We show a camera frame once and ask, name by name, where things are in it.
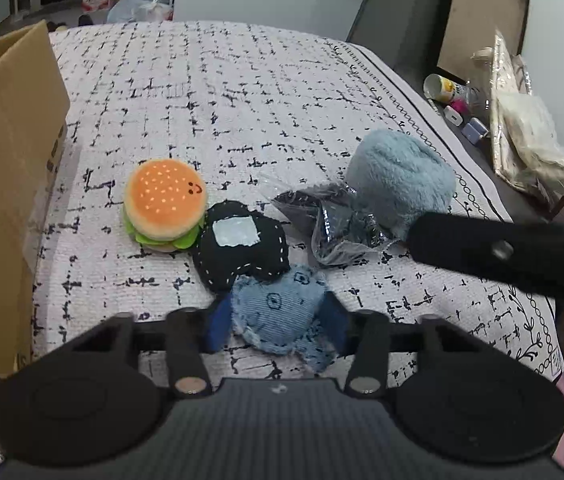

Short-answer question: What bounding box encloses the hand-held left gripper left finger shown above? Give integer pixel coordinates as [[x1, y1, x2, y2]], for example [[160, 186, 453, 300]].
[[64, 292, 233, 397]]

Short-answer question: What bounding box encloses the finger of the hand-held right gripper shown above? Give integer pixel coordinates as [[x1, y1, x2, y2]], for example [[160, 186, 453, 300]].
[[406, 211, 564, 311]]

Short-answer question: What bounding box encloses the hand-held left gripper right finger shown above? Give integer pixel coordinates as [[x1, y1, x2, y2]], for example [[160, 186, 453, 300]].
[[322, 290, 493, 397]]

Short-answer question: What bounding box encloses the denim plush toy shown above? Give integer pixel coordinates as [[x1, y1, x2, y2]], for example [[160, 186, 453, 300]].
[[230, 266, 335, 375]]

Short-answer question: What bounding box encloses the black plush toy white patch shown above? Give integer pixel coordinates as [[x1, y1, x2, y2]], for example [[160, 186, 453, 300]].
[[193, 201, 291, 293]]

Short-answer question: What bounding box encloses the clear bag with dark cloth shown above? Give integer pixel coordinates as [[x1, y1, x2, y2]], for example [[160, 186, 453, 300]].
[[269, 183, 403, 267]]

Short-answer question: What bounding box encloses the blue fluffy plush toy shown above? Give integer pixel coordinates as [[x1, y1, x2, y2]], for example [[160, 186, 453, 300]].
[[346, 128, 457, 241]]

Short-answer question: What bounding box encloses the burger plush toy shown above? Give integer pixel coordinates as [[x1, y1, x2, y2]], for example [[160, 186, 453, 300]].
[[122, 158, 207, 254]]

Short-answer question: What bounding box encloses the brown cardboard box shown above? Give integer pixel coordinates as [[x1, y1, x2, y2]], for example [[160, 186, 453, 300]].
[[0, 20, 71, 391]]

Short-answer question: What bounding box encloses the dark bedside bench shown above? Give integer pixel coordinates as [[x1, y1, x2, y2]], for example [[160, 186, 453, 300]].
[[397, 60, 564, 223]]

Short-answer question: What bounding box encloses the clear bag white filling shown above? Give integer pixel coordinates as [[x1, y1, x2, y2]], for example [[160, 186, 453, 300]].
[[499, 92, 564, 198]]

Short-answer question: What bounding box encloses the purple charger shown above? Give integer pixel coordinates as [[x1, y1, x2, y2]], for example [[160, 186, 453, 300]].
[[463, 119, 490, 143]]

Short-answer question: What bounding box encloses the white yellow paper cup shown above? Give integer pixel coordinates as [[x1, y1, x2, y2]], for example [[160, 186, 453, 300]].
[[423, 73, 467, 103]]

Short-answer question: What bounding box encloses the gold patterned bag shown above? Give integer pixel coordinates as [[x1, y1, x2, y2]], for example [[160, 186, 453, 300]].
[[489, 30, 532, 176]]

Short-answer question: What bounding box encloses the white black patterned blanket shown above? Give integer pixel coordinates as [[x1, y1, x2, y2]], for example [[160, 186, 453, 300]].
[[0, 20, 564, 480]]

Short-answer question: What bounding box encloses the brown framed board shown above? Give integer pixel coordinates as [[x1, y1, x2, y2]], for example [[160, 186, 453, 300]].
[[436, 0, 531, 81]]

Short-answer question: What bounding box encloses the grey leaning panel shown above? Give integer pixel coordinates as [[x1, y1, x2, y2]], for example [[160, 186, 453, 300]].
[[347, 0, 458, 76]]

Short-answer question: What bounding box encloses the white plastic bag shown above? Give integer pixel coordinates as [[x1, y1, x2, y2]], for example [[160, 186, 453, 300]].
[[137, 0, 173, 23]]

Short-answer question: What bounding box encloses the large bluish plastic bag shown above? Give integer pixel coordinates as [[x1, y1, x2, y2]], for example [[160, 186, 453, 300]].
[[107, 0, 173, 23]]

